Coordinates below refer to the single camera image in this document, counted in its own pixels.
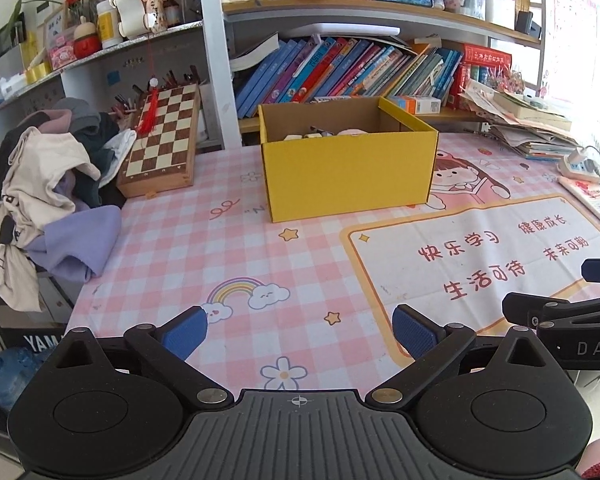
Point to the white power strip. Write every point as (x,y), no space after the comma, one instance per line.
(582,164)

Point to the orange white medicine box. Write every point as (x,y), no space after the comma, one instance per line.
(415,105)

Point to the red dictionary book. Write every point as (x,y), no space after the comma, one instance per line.
(482,64)

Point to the yellow cardboard box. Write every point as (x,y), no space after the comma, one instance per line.
(317,176)

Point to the white bookshelf frame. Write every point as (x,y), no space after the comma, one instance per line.
(214,33)

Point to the blue water bottle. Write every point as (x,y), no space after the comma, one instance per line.
(17,367)

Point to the stack of papers and books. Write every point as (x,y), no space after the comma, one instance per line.
(528,130)

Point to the wooden chess board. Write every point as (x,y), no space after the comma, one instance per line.
(164,160)

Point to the pink plush pig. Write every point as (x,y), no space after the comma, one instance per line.
(351,132)

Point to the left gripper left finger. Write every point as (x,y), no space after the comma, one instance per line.
(163,352)

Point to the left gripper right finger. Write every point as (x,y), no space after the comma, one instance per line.
(436,350)

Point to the grey toy truck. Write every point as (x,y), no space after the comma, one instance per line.
(321,132)

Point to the red tassel ornament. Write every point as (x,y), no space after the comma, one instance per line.
(148,117)

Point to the row of leaning books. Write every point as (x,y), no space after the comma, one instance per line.
(319,68)

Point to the pink checkered table mat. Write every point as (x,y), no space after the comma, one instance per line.
(307,304)

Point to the red white doll figure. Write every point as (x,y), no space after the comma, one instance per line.
(86,40)

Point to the white wooden toy car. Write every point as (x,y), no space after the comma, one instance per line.
(140,17)

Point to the pile of clothes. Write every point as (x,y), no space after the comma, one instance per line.
(59,209)

